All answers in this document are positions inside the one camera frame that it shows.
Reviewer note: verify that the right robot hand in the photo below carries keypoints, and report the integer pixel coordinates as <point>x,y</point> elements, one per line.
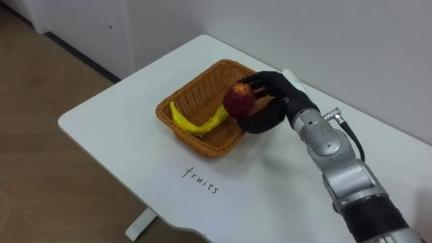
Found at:
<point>287,91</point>

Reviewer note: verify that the red apple soft toy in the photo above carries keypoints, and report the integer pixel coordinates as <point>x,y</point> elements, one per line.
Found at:
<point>239,100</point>

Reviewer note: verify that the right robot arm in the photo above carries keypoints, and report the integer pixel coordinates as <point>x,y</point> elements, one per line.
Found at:
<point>341,168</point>

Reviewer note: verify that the brown wicker basket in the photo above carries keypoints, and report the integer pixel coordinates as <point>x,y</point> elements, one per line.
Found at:
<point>202,101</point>

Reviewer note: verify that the yellow banana soft toy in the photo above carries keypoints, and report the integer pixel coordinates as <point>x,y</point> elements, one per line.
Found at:
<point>195,124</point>

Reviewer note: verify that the white desk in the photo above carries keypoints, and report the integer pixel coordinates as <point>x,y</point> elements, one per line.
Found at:
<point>270,189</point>

